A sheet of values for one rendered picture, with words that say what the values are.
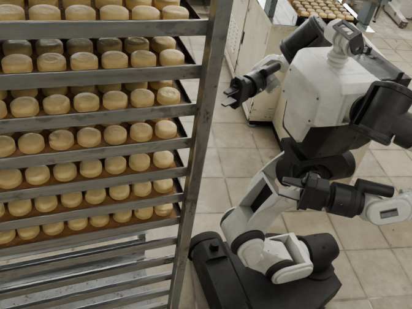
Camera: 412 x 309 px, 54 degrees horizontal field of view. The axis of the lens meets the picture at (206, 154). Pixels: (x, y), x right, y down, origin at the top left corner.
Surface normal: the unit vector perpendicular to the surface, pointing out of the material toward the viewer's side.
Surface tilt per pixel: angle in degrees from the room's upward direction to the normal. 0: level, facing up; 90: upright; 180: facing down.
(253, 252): 90
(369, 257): 0
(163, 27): 90
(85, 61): 0
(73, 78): 90
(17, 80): 90
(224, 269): 0
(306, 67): 45
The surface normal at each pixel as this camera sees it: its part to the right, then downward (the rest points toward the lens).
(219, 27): 0.33, 0.65
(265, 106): 0.13, 0.66
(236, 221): -0.72, -0.30
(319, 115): -0.42, 0.47
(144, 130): 0.14, -0.75
